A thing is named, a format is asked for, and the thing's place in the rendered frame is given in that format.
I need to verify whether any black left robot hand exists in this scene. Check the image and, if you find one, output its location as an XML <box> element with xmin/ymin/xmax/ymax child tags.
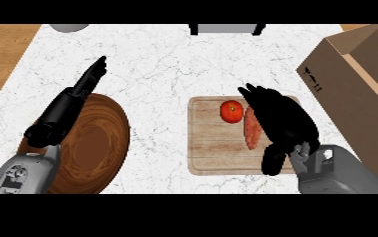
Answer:
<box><xmin>22</xmin><ymin>55</ymin><xmax>109</xmax><ymax>149</ymax></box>

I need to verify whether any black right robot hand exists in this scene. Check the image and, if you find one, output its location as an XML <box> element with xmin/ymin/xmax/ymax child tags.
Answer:
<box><xmin>236</xmin><ymin>82</ymin><xmax>322</xmax><ymax>177</ymax></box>

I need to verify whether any reddish sweet potato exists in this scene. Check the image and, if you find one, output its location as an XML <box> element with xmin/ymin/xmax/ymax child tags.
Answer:
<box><xmin>244</xmin><ymin>105</ymin><xmax>264</xmax><ymax>151</ymax></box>

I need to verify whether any brown cardboard box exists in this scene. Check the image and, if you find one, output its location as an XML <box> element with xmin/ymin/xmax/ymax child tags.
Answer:
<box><xmin>295</xmin><ymin>24</ymin><xmax>378</xmax><ymax>177</ymax></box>

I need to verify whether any pale wooden cutting board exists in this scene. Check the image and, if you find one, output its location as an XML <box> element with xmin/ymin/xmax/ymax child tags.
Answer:
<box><xmin>188</xmin><ymin>95</ymin><xmax>301</xmax><ymax>177</ymax></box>

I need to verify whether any brown wooden bowl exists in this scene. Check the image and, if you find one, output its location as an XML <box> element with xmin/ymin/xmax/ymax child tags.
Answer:
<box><xmin>18</xmin><ymin>92</ymin><xmax>133</xmax><ymax>195</ymax></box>

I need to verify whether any red tomato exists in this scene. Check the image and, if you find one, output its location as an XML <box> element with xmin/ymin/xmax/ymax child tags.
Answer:
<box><xmin>219</xmin><ymin>100</ymin><xmax>245</xmax><ymax>124</ymax></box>

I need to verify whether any grey round object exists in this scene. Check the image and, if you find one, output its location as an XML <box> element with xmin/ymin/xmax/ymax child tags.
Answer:
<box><xmin>49</xmin><ymin>24</ymin><xmax>92</xmax><ymax>34</ymax></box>

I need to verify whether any grey appliance with black legs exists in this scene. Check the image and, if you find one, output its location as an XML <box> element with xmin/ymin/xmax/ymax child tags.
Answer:
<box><xmin>188</xmin><ymin>24</ymin><xmax>267</xmax><ymax>36</ymax></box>

